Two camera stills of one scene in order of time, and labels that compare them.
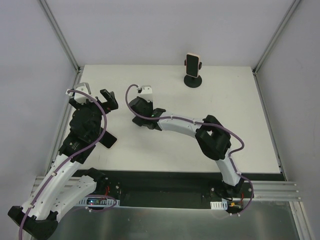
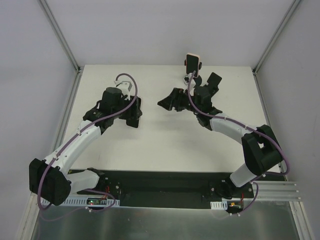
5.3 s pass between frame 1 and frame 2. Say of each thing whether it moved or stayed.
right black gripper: moved
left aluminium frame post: stayed
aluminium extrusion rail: stayed
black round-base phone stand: stayed
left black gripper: moved
